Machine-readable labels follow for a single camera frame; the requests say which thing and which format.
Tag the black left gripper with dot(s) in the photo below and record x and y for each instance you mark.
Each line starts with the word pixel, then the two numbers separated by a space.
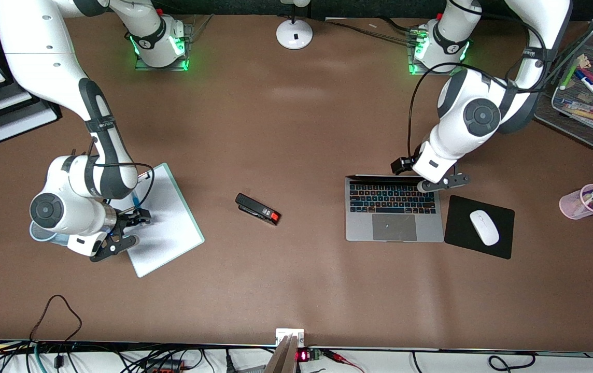
pixel 401 165

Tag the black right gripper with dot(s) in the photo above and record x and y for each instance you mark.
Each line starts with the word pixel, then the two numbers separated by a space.
pixel 126 220

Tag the silver laptop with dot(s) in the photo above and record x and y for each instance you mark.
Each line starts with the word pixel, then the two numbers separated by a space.
pixel 395 212

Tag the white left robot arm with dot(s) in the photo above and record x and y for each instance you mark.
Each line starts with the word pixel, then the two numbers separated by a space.
pixel 478 116

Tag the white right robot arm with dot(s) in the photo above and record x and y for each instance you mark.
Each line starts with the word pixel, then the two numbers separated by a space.
pixel 47 57

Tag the white marker with blue print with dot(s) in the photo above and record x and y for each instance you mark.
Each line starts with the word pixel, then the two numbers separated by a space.
pixel 576 104

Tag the yellow marker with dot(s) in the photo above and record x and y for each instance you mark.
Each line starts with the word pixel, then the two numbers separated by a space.
pixel 587 115

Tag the mint clipboard with white paper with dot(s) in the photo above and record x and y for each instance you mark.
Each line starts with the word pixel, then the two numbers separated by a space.
pixel 172 228

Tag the blue mesh pen cup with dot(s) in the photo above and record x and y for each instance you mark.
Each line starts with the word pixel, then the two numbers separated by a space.
pixel 59 240

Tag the black mouse pad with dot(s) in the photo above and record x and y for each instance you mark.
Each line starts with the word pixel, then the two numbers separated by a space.
pixel 460 228

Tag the white computer mouse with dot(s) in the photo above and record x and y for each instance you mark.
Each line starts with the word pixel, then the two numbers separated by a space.
pixel 484 228

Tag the black stapler with red tip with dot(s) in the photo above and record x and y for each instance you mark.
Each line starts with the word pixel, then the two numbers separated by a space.
pixel 255 208

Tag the orange black connector block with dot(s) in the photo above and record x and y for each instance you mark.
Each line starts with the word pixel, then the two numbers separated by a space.
pixel 169 367

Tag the black stacked paper tray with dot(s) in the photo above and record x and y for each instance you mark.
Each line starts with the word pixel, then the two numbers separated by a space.
pixel 16 119

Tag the white lamp base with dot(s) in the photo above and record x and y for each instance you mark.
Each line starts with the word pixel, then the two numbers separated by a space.
pixel 294 35

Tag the pink mesh pen cup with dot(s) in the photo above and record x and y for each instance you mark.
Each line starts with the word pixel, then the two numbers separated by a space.
pixel 571 204

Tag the grey mesh desk tray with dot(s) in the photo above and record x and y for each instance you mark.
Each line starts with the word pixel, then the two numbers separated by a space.
pixel 581 132

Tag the red probe lead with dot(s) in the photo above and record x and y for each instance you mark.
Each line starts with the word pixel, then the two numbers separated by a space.
pixel 340 357

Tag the beige small clip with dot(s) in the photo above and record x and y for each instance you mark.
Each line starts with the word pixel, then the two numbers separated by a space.
pixel 582 60

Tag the red led display module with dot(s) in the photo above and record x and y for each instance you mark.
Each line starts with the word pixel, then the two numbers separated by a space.
pixel 304 356

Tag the white mount block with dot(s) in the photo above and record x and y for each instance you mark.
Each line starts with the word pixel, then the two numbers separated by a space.
pixel 290 332

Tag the grey camera mount beam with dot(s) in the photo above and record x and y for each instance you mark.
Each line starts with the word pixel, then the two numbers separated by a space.
pixel 283 357

